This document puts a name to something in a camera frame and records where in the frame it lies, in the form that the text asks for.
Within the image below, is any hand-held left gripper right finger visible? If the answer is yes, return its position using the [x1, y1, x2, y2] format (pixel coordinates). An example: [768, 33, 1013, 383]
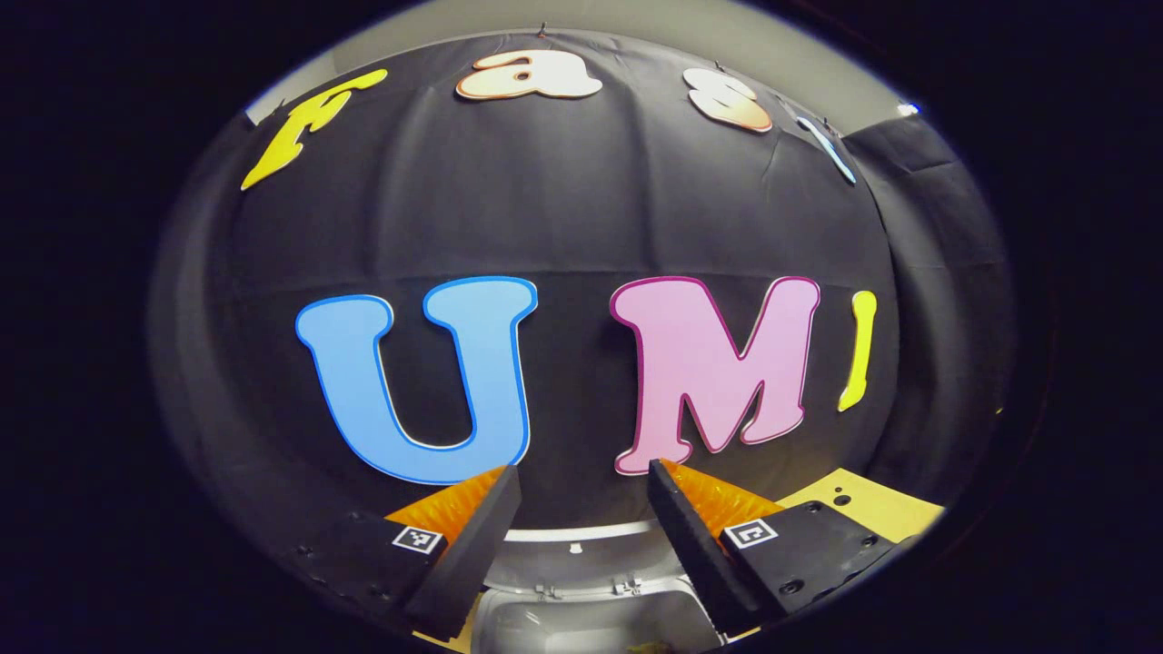
[647, 459, 900, 639]

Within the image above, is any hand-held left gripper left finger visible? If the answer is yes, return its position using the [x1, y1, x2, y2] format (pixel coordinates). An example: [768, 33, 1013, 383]
[291, 465, 523, 642]

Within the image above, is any white desktop garbage bin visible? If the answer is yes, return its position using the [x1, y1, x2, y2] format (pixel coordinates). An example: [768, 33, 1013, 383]
[471, 520, 728, 654]

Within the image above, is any black backdrop cloth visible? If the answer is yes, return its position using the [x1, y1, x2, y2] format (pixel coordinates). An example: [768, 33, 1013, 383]
[150, 27, 1014, 582]

